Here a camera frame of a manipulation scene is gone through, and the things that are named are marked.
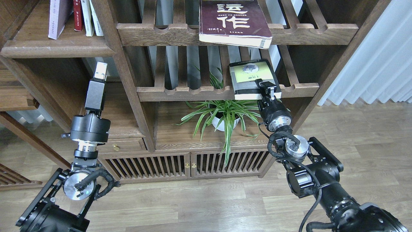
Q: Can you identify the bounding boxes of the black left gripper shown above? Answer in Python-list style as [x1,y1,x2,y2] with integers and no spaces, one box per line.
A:
[62,62,111,143]

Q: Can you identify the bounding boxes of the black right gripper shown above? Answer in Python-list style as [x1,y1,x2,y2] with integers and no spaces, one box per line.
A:
[255,79,293,132]

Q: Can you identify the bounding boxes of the black book yellow-green cover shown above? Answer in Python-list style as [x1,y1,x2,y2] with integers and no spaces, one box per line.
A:
[229,59,282,100]

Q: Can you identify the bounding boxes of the white lavender paperback book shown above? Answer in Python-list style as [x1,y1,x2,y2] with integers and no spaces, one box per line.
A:
[48,0,73,40]

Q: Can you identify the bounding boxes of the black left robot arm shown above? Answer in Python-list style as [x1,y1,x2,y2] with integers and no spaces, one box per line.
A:
[16,62,120,232]

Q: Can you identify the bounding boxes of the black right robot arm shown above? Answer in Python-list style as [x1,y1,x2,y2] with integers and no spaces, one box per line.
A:
[256,79,407,232]

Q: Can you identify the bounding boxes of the white upright book right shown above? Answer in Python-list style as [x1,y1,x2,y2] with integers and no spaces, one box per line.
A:
[89,0,104,36]

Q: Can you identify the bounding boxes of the white upright book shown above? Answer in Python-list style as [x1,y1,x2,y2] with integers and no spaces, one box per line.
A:
[89,0,104,36]
[81,0,95,37]

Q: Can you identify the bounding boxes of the green spider plant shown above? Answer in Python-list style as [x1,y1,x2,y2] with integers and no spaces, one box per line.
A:
[174,66,291,166]

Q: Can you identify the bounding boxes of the red upright book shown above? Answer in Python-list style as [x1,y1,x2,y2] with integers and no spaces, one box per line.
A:
[73,0,83,31]

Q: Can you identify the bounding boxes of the white plant pot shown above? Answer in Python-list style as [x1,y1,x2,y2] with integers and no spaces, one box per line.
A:
[212,112,240,131]

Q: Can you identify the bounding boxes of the dark red book chinese title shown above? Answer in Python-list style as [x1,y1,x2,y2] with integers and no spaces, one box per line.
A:
[199,0,272,49]

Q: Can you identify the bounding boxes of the dark wooden bookshelf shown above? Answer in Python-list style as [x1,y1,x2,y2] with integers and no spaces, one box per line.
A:
[1,0,390,183]

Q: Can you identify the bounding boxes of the brass drawer knob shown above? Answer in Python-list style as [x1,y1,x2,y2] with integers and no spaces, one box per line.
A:
[112,144,120,151]

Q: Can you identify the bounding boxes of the wooden side furniture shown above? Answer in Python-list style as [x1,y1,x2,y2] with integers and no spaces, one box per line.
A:
[0,61,71,190]

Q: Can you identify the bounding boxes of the white curtain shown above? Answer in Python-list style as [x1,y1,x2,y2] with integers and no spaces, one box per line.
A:
[318,0,412,106]

